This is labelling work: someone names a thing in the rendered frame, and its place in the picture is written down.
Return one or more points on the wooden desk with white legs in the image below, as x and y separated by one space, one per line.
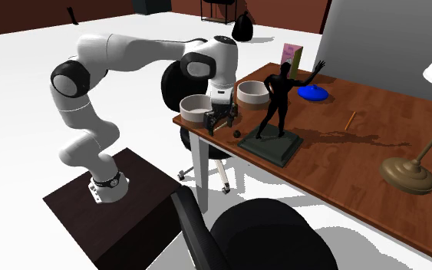
350 164

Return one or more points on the white and brown bowl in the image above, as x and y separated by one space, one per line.
253 98
195 112

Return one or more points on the orange pencil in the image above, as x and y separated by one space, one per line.
350 120

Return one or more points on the tan thin stick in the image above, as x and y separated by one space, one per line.
221 127

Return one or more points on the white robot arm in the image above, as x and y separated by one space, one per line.
140 52

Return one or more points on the small black ball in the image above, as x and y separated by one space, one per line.
237 134

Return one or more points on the black bag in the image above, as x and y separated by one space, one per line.
242 29

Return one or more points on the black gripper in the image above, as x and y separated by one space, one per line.
221 108

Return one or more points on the dark robot stand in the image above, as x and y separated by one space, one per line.
137 209

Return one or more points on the blue domed lid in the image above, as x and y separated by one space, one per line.
313 93

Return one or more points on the black office chair white base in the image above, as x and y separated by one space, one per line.
176 88

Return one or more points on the black metal frame stand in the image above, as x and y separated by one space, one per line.
219 15

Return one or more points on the dark cabinet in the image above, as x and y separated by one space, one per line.
151 6

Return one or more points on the brass lamp with white shade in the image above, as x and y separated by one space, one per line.
406 174

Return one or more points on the black figure on green base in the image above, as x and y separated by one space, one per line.
277 97

